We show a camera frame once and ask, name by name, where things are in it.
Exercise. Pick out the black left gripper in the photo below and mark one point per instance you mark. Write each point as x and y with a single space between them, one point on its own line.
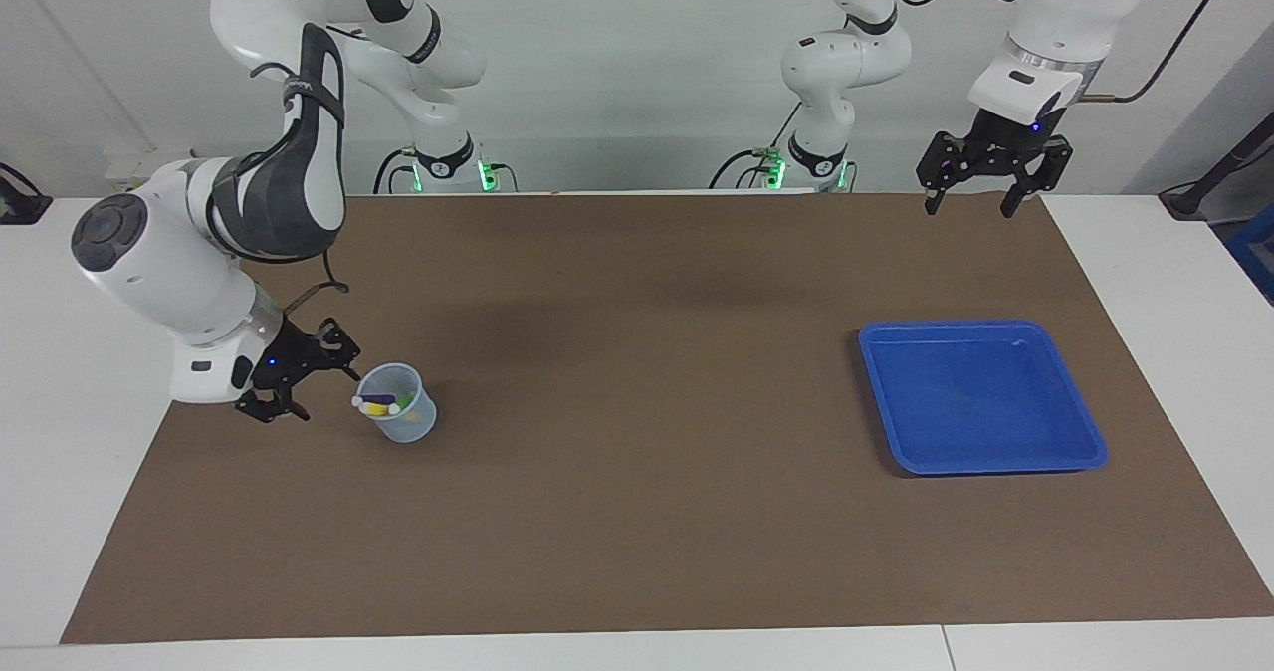
1005 138

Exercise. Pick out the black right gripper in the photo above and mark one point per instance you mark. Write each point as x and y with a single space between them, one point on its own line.
284 357

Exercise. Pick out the purple pen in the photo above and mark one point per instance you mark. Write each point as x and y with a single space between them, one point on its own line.
378 398

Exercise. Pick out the yellow pen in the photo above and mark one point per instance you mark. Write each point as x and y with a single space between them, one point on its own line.
376 409

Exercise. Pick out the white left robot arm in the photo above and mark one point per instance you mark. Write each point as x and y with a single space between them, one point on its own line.
846 54

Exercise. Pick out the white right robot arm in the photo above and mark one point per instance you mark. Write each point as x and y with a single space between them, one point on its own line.
159 263

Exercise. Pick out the blue plastic tray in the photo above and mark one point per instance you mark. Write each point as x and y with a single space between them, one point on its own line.
980 402

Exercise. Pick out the translucent plastic cup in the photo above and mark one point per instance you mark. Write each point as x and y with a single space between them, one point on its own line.
413 427

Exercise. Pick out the black clamp with pole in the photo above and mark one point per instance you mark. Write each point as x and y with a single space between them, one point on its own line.
1189 198

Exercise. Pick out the white power strip box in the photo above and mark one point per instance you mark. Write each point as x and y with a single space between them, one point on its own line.
129 165

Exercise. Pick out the blue box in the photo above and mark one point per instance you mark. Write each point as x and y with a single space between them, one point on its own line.
1256 253

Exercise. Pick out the black table clamp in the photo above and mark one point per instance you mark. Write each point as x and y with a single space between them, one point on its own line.
20 203

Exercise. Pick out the brown table mat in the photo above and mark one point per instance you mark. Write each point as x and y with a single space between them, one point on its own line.
637 502

